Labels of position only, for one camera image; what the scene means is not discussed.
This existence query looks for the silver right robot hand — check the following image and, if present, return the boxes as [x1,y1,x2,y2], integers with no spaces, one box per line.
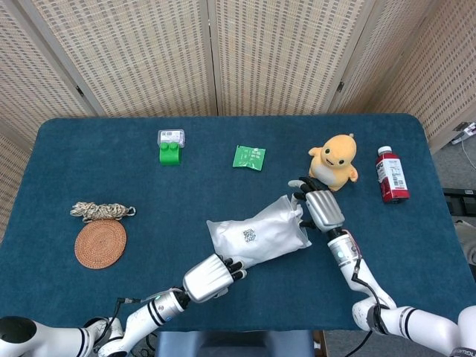
[289,177,345,234]

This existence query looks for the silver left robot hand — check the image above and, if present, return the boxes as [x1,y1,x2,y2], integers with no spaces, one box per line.
[181,253,248,303]

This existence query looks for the translucent white plastic zip bag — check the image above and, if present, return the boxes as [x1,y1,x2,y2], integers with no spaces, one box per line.
[206,193,313,268]

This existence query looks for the white clothes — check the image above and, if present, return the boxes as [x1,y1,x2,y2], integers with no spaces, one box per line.
[213,208,308,265]

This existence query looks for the orange plush dinosaur toy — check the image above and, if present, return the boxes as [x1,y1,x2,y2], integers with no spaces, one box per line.
[307,133,360,193]

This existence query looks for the blue grey robot torso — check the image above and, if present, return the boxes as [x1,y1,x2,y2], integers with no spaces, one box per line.
[154,329,315,357]

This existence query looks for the red juice bottle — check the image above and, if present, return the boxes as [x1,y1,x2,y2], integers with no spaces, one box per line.
[374,145,411,204]

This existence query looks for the green foil sachet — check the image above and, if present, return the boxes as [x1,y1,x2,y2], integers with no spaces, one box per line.
[232,144,267,172]

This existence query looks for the teal table cloth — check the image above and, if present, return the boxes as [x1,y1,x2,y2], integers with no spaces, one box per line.
[0,113,460,332]

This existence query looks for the round woven rattan coaster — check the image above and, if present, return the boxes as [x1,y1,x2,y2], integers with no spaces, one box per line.
[74,219,128,269]

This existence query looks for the green toy building block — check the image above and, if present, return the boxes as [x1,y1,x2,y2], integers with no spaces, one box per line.
[158,142,184,167]

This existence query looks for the grey plastic cover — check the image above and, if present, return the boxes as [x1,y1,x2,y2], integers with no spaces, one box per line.
[455,219,476,265]

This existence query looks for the small clear plastic box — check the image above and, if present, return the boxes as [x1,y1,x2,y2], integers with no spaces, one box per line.
[157,129,186,147]

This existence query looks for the white power strip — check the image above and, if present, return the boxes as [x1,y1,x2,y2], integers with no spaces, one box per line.
[451,121,476,145]

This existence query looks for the woven folding screen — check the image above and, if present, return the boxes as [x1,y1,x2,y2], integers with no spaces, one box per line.
[0,0,476,242]

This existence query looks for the red right wrist wires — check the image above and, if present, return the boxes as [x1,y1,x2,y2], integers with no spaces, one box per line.
[341,231,361,256]

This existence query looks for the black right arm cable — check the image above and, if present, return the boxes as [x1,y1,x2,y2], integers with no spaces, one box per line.
[347,258,390,357]

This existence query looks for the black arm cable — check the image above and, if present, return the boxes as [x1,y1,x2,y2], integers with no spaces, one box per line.
[347,258,390,357]
[94,297,144,350]

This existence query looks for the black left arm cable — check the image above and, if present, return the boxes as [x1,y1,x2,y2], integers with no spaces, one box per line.
[94,297,144,350]

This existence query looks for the beige braided rope bundle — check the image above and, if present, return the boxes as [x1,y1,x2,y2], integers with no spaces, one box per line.
[70,202,137,223]

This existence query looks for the black equipment frame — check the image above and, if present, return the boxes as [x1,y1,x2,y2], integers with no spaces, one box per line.
[442,187,476,216]

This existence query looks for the white power cable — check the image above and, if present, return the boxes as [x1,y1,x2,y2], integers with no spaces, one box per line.
[460,135,476,168]

